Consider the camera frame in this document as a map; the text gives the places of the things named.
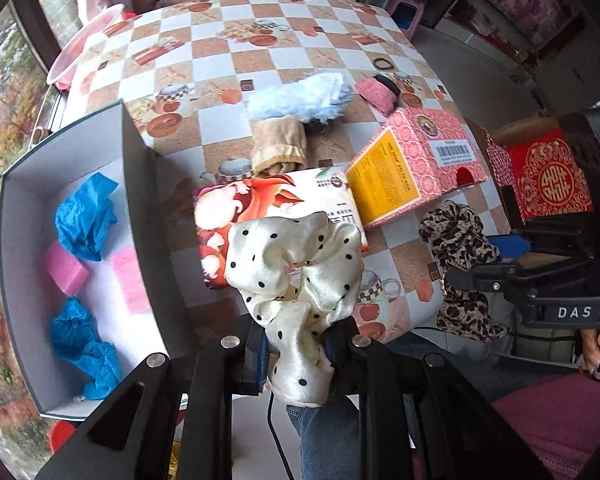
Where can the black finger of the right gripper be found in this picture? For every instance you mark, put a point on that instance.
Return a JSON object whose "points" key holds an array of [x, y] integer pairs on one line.
{"points": [[512, 279]]}

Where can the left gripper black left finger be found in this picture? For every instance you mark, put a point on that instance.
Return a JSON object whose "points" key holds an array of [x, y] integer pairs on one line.
{"points": [[130, 435]]}

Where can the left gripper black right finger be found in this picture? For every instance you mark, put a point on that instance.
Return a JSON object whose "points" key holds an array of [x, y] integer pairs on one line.
{"points": [[421, 418]]}

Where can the leopard print scrunchie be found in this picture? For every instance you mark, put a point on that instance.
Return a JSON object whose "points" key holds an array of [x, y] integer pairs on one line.
{"points": [[454, 234]]}

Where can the white polka dot scrunchie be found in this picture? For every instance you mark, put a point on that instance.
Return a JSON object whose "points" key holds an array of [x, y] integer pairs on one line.
{"points": [[297, 277]]}

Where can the pink navy knitted sock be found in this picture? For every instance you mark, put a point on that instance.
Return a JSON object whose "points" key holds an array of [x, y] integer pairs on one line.
{"points": [[380, 92]]}

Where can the beige knitted sock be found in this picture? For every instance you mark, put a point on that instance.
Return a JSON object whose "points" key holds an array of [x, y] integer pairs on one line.
{"points": [[279, 145]]}

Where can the light blue fluffy cloth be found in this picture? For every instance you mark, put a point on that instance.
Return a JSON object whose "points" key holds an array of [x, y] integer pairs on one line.
{"points": [[318, 98]]}

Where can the person's right hand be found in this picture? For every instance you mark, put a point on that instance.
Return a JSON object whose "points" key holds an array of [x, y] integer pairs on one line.
{"points": [[591, 351]]}

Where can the red plastic stool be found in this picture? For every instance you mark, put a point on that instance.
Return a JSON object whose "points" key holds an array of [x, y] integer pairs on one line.
{"points": [[60, 432]]}

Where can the red embroidered cushion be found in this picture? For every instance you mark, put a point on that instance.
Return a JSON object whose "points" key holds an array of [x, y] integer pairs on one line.
{"points": [[543, 174]]}

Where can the blue crumpled cloth lower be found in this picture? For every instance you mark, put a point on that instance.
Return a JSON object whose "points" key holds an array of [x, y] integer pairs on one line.
{"points": [[75, 339]]}

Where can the blue crumpled cloth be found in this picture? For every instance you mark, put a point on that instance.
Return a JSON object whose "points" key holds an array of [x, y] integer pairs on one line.
{"points": [[75, 339], [83, 219]]}

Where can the dark green cardboard storage box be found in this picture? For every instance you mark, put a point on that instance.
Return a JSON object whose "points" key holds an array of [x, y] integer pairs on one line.
{"points": [[105, 141]]}

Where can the pink patterned carton box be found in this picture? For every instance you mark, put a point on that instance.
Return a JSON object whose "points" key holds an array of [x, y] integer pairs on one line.
{"points": [[417, 156]]}

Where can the pink sponge left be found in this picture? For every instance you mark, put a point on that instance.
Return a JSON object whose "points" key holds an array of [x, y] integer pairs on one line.
{"points": [[67, 271]]}

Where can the pink sponge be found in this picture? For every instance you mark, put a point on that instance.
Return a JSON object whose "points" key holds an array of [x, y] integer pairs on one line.
{"points": [[67, 271], [126, 268]]}

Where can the pink sponge right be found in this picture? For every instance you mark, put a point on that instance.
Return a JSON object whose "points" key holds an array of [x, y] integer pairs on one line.
{"points": [[126, 268]]}

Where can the blue crumpled cloth upper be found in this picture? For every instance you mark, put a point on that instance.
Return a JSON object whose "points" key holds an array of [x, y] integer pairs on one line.
{"points": [[83, 219]]}

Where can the floral tissue pack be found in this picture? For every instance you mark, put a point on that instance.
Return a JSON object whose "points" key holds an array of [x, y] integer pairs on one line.
{"points": [[260, 214]]}

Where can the pink plastic stool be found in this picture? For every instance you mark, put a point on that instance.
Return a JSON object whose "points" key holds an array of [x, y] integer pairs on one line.
{"points": [[407, 15]]}

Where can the checkered printed tablecloth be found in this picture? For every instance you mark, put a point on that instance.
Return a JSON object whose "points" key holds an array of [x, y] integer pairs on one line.
{"points": [[186, 74]]}

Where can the pink plastic basin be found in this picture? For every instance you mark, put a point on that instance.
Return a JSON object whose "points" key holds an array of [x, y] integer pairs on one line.
{"points": [[64, 67]]}

